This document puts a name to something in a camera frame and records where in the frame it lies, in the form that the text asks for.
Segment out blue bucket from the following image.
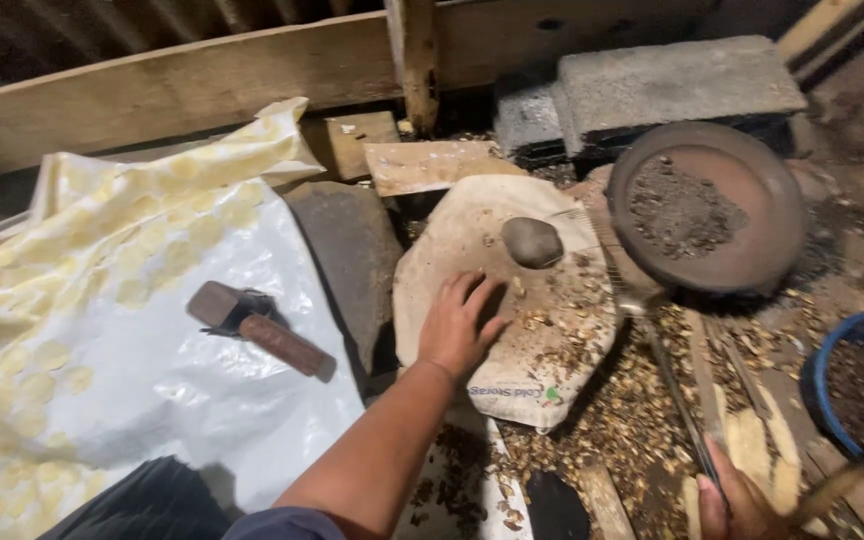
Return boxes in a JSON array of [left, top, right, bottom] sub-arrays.
[[799, 308, 864, 490]]

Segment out white plastic sheet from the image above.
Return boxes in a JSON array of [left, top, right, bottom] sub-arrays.
[[0, 96, 367, 540]]

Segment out upright wooden post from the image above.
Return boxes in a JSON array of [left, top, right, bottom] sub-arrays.
[[385, 0, 442, 138]]

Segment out long wooden beam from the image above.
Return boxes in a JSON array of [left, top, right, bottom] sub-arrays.
[[0, 0, 718, 178]]

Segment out person's right hand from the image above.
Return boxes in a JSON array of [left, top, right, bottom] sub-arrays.
[[696, 435, 789, 540]]

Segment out small wooden block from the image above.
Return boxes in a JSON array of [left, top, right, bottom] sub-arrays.
[[299, 111, 402, 183]]

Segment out long-handled metal mesh skimmer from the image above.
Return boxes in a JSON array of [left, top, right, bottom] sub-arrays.
[[548, 208, 729, 504]]

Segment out round brown pan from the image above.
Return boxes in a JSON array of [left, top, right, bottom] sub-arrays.
[[606, 120, 810, 296]]

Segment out round grey stone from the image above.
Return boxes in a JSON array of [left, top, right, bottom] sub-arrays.
[[501, 216, 565, 270]]

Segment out person's left hand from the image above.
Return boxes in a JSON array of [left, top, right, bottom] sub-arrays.
[[417, 271, 513, 381]]

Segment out heap of cracked nut shells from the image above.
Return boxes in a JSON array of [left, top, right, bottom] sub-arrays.
[[409, 285, 838, 540]]

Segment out pale yellow wood strips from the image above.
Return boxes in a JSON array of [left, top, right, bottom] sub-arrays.
[[681, 384, 804, 540]]

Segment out white sack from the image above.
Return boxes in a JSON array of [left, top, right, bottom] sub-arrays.
[[393, 174, 622, 435]]

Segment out rusty hammer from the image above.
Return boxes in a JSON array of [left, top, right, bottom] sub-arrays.
[[186, 280, 337, 382]]

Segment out large grey concrete block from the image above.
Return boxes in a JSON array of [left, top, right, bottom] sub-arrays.
[[554, 34, 810, 157]]

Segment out person's blue sleeve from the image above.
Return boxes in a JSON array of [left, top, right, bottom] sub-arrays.
[[222, 507, 348, 540]]

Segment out thin wooden stick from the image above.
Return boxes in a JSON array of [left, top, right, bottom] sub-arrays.
[[790, 423, 864, 530]]

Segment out black flat object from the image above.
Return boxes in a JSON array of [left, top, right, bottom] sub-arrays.
[[525, 470, 592, 540]]

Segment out flat pale wood piece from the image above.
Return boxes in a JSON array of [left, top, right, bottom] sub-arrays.
[[362, 140, 529, 198]]

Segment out person's dark trousers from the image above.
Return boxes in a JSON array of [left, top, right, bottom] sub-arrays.
[[38, 455, 232, 540]]

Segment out small grey concrete block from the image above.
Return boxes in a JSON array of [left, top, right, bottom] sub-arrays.
[[492, 81, 567, 155]]

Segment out dark flat stone slab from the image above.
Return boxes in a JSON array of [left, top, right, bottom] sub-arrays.
[[280, 181, 405, 380]]

